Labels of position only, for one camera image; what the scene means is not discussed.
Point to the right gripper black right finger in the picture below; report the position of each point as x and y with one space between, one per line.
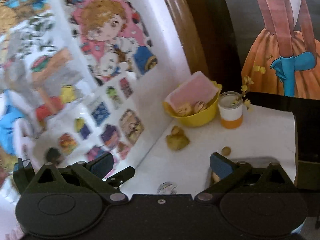
230 174

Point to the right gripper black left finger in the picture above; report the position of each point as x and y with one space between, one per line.
93 173

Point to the small brown round fruit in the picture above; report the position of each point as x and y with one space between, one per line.
226 151

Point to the green-yellow pepino fruit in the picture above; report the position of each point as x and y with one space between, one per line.
177 142

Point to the striped pepino melon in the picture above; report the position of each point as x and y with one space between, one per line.
215 178

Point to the silver metal tray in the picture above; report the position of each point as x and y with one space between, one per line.
255 162

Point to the house drawings paper sheet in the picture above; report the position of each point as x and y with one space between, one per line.
105 121

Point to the yellow plastic bowl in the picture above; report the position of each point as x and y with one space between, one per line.
197 119

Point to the small yellow-brown fruit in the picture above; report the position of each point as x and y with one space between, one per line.
176 130

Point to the white orange glass jar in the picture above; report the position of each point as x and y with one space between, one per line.
231 109

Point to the striped melon in bowl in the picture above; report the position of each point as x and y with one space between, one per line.
199 106
185 109

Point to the pink foam sheet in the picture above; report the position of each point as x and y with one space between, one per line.
197 88

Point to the yellow flower branch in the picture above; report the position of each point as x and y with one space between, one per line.
246 84

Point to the orange dress lady picture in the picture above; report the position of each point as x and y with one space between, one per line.
288 49

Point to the cartoon girl bear poster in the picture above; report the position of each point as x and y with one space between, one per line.
112 37

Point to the brown wooden post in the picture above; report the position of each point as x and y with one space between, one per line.
188 35

